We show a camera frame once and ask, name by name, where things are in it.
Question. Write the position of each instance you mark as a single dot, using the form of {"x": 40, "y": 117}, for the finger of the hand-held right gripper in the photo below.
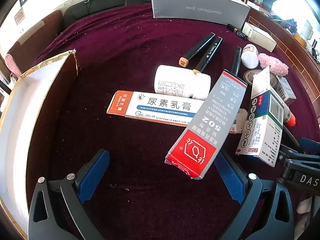
{"x": 311, "y": 145}

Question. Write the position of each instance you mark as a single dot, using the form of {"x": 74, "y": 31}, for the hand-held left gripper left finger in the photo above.
{"x": 93, "y": 175}

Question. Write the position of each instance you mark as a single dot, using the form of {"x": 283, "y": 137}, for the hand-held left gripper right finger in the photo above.
{"x": 230, "y": 177}

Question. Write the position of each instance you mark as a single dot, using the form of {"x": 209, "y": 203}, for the white tube with orange cap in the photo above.
{"x": 290, "y": 120}

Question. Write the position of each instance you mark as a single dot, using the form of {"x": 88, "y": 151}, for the blue and white medicine box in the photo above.
{"x": 265, "y": 130}

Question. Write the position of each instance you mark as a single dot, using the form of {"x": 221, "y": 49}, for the grey and red glue box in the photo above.
{"x": 207, "y": 125}

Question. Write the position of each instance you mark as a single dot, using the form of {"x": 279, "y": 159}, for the small white barcode box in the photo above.
{"x": 286, "y": 91}

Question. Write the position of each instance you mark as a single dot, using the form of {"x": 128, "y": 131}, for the pink fluffy puff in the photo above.
{"x": 273, "y": 65}

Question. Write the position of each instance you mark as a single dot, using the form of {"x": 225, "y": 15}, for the white tray with gold rim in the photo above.
{"x": 17, "y": 130}

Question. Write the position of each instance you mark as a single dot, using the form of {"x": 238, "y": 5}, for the black tape roll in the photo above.
{"x": 248, "y": 76}

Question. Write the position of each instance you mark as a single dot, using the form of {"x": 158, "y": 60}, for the orange and white ointment box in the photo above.
{"x": 155, "y": 105}

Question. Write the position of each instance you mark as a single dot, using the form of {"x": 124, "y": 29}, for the small white red-label bottle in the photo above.
{"x": 250, "y": 57}

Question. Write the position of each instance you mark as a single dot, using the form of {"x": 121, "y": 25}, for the large white pill bottle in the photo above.
{"x": 175, "y": 81}

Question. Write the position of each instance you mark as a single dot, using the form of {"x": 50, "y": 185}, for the black marker with yellow ends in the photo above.
{"x": 236, "y": 60}

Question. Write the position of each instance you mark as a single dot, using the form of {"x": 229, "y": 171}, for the white container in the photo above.
{"x": 306, "y": 28}

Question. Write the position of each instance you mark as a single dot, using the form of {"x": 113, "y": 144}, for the cream cardboard box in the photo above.
{"x": 262, "y": 38}

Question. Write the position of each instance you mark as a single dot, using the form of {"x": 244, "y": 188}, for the black marker with yellow cap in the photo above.
{"x": 211, "y": 51}

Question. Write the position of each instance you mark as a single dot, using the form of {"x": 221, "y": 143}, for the black marker with beige cap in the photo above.
{"x": 200, "y": 46}

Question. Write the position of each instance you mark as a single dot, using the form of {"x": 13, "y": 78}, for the dark brown small tube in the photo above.
{"x": 237, "y": 31}

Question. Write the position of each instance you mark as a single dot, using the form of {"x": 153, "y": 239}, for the black leather sofa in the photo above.
{"x": 105, "y": 5}

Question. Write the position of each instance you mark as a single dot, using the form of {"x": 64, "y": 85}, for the long grey cardboard box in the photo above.
{"x": 200, "y": 7}

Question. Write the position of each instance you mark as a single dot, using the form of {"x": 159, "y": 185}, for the red and white wall notice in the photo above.
{"x": 19, "y": 16}

